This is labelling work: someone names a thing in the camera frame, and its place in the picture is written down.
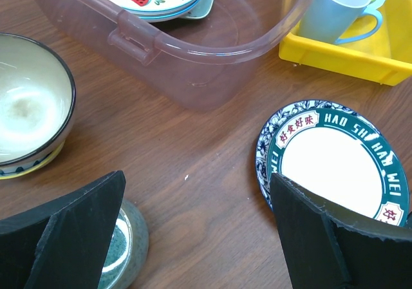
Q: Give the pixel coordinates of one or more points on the light blue white mug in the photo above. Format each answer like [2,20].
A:
[327,20]

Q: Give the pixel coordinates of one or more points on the pale green divided dish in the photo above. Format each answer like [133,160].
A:
[200,11]

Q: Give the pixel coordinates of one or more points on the blue patterned bottom plate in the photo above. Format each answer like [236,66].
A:
[270,127]

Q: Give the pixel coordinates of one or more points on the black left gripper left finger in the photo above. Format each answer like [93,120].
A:
[62,243]

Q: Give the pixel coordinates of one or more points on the teal ceramic mug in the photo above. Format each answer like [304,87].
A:
[128,249]

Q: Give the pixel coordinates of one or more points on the green rimmed lettered plate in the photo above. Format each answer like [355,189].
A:
[343,159]

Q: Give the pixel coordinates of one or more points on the white rimmed plate under green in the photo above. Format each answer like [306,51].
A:
[377,4]

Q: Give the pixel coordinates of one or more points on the beige ceramic bowl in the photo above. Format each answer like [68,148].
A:
[38,97]

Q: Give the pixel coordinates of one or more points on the yellow plastic tray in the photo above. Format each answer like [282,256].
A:
[385,57]

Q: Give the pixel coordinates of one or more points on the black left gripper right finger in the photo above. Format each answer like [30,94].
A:
[329,246]

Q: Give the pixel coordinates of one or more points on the clear pink plastic bin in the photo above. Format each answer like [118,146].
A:
[200,64]

